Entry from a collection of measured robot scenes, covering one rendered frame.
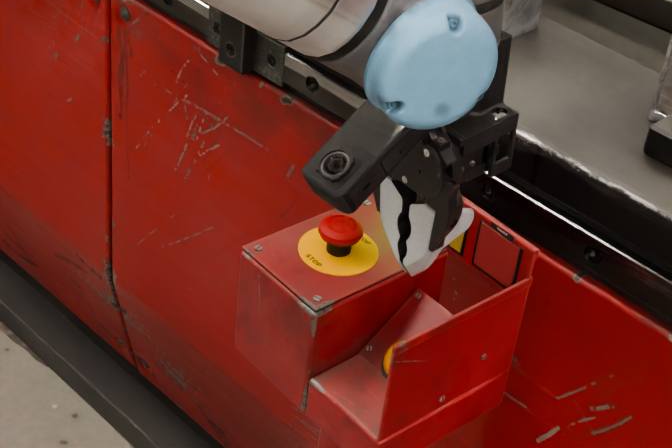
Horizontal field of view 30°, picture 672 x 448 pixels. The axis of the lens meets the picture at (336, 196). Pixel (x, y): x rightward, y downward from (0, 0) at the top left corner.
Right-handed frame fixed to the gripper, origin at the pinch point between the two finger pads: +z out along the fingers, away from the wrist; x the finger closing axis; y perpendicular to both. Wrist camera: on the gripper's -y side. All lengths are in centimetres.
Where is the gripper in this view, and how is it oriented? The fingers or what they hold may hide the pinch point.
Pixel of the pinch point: (405, 264)
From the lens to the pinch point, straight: 101.5
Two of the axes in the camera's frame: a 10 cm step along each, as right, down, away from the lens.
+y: 7.7, -3.8, 5.2
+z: -0.3, 7.8, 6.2
